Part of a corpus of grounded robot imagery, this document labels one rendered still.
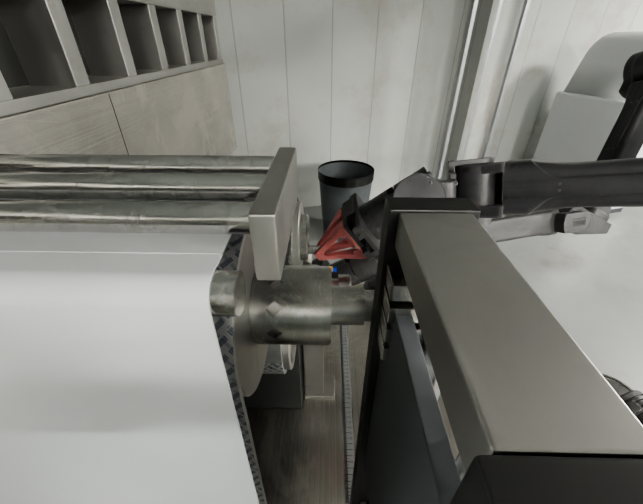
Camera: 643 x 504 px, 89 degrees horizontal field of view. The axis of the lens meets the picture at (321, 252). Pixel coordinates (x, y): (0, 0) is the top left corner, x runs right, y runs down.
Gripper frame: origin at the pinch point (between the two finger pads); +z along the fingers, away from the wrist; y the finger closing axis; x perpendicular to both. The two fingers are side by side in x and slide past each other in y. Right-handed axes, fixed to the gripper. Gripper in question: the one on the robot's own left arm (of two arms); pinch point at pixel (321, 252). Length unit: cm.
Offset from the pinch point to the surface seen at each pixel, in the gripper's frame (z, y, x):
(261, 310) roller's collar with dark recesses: -5.2, -25.1, 12.9
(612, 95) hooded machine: -173, 263, -167
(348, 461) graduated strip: 15.4, -17.7, -28.9
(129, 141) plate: 22.6, 19.5, 30.8
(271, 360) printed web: 7.3, -17.0, 0.0
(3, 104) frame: 16.1, -1.5, 40.0
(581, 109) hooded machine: -156, 278, -173
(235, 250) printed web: -7.5, -24.9, 17.8
